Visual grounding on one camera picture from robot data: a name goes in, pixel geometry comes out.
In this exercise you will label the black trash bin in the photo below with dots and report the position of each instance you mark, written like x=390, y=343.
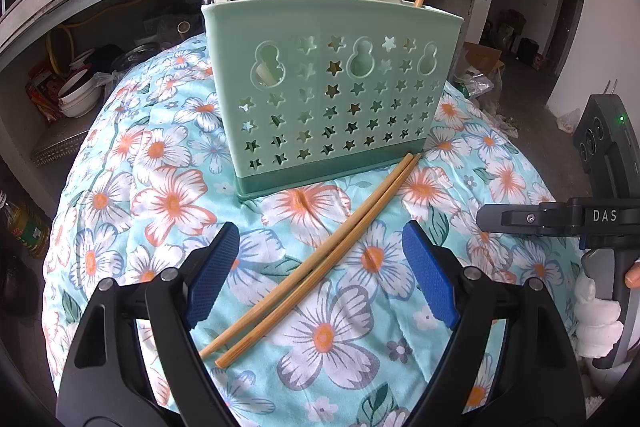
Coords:
x=527, y=52

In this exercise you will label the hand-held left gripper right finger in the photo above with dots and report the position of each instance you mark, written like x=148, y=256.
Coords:
x=432, y=277

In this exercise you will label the heap of plastic bags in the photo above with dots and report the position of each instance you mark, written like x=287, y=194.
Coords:
x=480, y=102

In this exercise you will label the floral blanket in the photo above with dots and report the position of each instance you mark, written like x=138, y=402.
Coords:
x=325, y=332

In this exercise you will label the cooking oil bottle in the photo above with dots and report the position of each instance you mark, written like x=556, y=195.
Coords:
x=27, y=227

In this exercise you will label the green plastic utensil holder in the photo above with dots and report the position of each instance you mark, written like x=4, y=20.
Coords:
x=300, y=107

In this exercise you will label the cardboard box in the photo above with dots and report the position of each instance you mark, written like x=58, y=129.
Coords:
x=482, y=57

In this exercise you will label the red printed packet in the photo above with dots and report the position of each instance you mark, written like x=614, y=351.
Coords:
x=42, y=92

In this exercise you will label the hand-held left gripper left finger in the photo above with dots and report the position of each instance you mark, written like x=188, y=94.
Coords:
x=212, y=277

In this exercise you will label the stack of white bowls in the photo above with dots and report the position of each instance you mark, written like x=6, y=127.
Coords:
x=80, y=99

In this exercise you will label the person's right hand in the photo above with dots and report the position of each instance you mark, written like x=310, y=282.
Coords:
x=634, y=274

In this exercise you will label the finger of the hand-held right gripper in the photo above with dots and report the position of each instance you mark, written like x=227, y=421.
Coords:
x=525, y=218

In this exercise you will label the steel bowl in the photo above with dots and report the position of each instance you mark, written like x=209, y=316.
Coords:
x=137, y=57

